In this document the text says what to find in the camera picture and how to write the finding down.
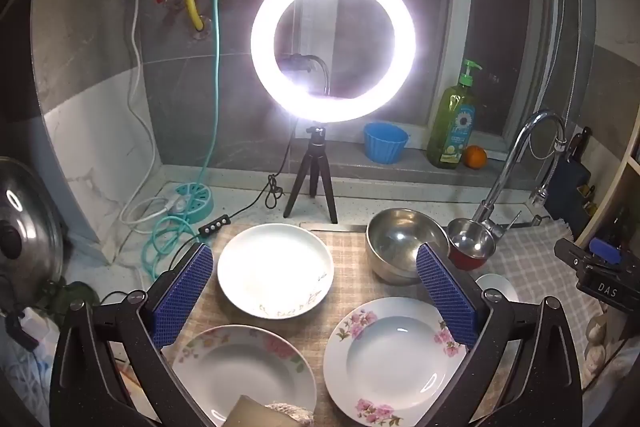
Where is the green dish soap bottle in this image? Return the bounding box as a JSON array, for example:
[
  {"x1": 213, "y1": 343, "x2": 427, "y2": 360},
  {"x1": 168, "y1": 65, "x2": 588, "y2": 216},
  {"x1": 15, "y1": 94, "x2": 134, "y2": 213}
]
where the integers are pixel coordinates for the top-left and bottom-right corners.
[{"x1": 426, "y1": 59, "x2": 483, "y2": 169}]

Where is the teal power cable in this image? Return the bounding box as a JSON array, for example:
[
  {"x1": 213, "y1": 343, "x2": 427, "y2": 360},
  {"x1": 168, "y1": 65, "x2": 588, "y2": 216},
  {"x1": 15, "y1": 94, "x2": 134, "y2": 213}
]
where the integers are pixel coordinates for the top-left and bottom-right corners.
[{"x1": 142, "y1": 0, "x2": 246, "y2": 278}]

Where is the white plate with branch print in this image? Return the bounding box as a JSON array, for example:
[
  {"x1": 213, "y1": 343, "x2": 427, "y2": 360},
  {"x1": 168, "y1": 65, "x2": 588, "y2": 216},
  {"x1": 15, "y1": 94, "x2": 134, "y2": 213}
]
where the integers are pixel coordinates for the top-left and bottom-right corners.
[{"x1": 217, "y1": 223, "x2": 335, "y2": 321}]

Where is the black phone clamp gooseneck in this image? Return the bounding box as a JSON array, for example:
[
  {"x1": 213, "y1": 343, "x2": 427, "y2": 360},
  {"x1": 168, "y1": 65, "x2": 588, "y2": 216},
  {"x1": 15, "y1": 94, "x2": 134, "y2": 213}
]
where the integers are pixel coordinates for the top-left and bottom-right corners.
[{"x1": 280, "y1": 53, "x2": 332, "y2": 96}]

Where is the blue fluted silicone cup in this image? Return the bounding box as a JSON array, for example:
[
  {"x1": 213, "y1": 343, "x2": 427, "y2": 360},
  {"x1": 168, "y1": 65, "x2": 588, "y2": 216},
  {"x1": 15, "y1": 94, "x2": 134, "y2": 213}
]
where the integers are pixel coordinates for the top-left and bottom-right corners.
[{"x1": 363, "y1": 123, "x2": 410, "y2": 164}]

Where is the checked table cloth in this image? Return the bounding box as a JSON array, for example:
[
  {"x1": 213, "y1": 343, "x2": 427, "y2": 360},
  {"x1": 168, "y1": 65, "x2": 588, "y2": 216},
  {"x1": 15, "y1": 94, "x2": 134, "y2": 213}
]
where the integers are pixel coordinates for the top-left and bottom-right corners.
[{"x1": 175, "y1": 219, "x2": 608, "y2": 427}]

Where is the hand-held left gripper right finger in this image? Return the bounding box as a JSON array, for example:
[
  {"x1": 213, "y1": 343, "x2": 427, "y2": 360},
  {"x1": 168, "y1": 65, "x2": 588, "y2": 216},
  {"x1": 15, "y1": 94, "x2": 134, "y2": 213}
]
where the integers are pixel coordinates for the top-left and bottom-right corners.
[{"x1": 416, "y1": 243, "x2": 583, "y2": 427}]

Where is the knit cloth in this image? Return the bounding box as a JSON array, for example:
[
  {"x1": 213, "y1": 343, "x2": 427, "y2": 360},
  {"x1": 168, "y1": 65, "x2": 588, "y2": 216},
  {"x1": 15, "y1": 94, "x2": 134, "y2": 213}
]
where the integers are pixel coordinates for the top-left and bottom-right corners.
[{"x1": 265, "y1": 402, "x2": 317, "y2": 427}]

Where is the white cable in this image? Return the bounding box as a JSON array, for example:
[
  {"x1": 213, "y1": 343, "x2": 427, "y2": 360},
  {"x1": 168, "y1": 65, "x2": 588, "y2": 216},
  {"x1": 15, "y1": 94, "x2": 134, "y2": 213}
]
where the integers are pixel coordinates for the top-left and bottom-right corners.
[{"x1": 120, "y1": 0, "x2": 173, "y2": 235}]

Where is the black mini tripod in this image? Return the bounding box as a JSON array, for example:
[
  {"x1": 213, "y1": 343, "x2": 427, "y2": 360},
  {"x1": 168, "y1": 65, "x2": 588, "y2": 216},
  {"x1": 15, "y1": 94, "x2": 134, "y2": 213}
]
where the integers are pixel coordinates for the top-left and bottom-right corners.
[{"x1": 283, "y1": 123, "x2": 339, "y2": 224}]

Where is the teal round power strip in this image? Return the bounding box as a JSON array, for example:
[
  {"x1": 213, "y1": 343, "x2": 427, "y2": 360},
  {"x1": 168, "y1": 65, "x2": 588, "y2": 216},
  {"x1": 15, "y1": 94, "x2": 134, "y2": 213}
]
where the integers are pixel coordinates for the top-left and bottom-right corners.
[{"x1": 170, "y1": 183, "x2": 215, "y2": 225}]

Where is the dark knife block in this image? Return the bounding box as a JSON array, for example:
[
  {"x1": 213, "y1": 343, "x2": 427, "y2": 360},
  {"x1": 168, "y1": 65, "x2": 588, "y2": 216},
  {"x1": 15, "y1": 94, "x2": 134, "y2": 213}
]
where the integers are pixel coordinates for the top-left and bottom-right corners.
[{"x1": 545, "y1": 157, "x2": 593, "y2": 220}]

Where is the wooden rack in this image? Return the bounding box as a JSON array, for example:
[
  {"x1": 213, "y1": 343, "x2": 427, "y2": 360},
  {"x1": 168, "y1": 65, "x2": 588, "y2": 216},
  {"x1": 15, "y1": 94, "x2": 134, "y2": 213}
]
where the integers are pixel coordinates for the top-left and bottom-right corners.
[{"x1": 570, "y1": 142, "x2": 640, "y2": 258}]

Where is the steel pot lid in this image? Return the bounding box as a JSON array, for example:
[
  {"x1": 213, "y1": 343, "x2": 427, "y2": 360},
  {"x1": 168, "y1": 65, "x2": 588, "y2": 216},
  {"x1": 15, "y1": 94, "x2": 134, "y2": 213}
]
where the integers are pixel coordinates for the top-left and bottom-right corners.
[{"x1": 0, "y1": 157, "x2": 65, "y2": 315}]

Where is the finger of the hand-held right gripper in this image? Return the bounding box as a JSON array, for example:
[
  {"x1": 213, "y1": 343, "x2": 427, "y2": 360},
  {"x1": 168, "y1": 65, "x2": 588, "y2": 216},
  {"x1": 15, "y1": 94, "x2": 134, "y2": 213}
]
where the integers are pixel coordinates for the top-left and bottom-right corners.
[
  {"x1": 589, "y1": 238, "x2": 626, "y2": 265},
  {"x1": 554, "y1": 237, "x2": 601, "y2": 276}
]

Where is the pink floral plate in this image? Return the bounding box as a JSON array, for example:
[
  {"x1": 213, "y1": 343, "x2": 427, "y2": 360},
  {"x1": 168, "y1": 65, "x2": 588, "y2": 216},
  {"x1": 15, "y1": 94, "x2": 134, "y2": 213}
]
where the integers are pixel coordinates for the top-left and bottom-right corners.
[
  {"x1": 172, "y1": 324, "x2": 318, "y2": 427},
  {"x1": 323, "y1": 297, "x2": 473, "y2": 427}
]

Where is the red steel bowl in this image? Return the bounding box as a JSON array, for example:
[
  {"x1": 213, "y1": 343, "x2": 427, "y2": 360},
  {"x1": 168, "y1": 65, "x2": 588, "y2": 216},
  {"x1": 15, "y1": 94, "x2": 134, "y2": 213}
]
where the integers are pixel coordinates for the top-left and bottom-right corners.
[{"x1": 446, "y1": 217, "x2": 497, "y2": 272}]

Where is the person's right hand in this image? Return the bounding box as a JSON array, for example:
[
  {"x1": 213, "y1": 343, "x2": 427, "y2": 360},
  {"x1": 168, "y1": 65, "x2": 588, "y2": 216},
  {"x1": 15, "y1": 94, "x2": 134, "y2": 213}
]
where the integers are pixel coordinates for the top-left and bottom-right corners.
[{"x1": 584, "y1": 309, "x2": 619, "y2": 374}]

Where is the light blue ceramic bowl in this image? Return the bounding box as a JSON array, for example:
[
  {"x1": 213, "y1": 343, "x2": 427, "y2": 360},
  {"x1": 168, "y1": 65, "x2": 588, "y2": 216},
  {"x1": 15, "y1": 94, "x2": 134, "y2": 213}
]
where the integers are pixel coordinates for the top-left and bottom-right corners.
[{"x1": 475, "y1": 273, "x2": 519, "y2": 303}]

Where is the large stainless steel bowl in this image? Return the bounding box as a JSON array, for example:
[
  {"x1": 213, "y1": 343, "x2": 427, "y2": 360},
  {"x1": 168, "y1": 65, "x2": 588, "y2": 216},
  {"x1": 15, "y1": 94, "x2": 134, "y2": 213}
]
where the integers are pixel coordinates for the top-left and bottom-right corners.
[{"x1": 366, "y1": 208, "x2": 451, "y2": 285}]

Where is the orange fruit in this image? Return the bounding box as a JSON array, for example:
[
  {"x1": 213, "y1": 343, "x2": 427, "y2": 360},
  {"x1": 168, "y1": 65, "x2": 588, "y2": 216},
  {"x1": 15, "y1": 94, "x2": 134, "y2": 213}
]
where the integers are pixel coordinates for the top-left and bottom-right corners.
[{"x1": 463, "y1": 145, "x2": 487, "y2": 169}]

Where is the olive sponge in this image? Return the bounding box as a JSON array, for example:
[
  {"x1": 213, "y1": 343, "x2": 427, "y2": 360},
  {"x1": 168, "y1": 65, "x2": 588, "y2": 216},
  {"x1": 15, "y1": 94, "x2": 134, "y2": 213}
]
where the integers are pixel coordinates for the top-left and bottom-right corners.
[{"x1": 225, "y1": 394, "x2": 273, "y2": 427}]

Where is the black inline light controller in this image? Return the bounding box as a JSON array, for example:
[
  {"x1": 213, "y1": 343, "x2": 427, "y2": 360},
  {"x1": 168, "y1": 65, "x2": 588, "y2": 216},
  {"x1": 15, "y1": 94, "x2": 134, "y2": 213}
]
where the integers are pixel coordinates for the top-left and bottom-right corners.
[{"x1": 198, "y1": 214, "x2": 232, "y2": 236}]

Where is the black ring light cable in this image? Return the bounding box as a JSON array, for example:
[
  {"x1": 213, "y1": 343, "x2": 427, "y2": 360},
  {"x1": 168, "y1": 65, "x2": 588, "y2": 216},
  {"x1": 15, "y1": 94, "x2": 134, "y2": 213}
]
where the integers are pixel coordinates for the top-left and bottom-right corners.
[{"x1": 266, "y1": 122, "x2": 301, "y2": 209}]

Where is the chrome kitchen faucet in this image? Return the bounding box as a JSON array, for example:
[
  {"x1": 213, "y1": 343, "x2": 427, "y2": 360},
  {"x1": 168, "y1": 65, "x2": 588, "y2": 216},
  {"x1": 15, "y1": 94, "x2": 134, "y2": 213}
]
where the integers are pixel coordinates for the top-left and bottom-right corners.
[{"x1": 472, "y1": 109, "x2": 568, "y2": 238}]

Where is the brown handled knife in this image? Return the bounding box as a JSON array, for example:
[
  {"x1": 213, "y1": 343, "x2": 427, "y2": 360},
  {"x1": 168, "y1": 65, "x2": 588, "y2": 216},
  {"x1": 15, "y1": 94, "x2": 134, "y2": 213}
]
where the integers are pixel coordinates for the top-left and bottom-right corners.
[{"x1": 570, "y1": 127, "x2": 591, "y2": 162}]

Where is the white ring light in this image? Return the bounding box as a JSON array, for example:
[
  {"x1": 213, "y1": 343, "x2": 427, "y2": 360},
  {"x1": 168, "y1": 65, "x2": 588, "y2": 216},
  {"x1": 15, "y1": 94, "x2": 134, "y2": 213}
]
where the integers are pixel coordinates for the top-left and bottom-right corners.
[{"x1": 251, "y1": 0, "x2": 417, "y2": 124}]

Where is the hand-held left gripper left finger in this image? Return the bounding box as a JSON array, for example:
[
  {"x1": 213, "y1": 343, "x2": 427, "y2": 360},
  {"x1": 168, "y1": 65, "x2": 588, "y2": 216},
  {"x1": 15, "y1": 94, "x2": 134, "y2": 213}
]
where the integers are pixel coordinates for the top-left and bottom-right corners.
[{"x1": 50, "y1": 241, "x2": 216, "y2": 427}]

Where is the dark green cloth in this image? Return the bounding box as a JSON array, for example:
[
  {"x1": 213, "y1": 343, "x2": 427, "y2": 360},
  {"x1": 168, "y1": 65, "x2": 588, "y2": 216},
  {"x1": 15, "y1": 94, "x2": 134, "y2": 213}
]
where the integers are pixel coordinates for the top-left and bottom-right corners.
[{"x1": 47, "y1": 279, "x2": 101, "y2": 308}]

